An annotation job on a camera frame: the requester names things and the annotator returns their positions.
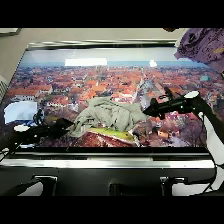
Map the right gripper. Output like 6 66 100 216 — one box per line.
142 99 170 121

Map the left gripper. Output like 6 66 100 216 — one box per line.
49 117 75 137

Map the grey garment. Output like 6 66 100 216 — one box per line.
68 95 152 139

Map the purple patterned garment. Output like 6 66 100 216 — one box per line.
173 27 224 73

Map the silver frame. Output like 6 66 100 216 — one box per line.
0 151 218 197

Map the black cable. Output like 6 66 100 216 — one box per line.
184 165 218 195

